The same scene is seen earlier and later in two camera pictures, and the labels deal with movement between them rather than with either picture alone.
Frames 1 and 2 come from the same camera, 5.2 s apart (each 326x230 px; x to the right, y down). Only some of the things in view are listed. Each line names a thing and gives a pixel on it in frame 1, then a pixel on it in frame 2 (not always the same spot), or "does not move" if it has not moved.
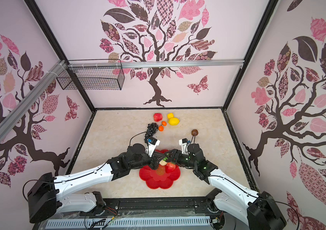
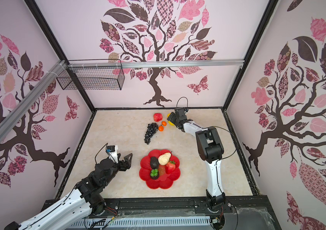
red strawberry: [169, 167] does not move
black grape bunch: [152, 129] does not move
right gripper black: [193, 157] to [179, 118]
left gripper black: [155, 162] to [127, 163]
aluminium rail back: [154, 64] does not move
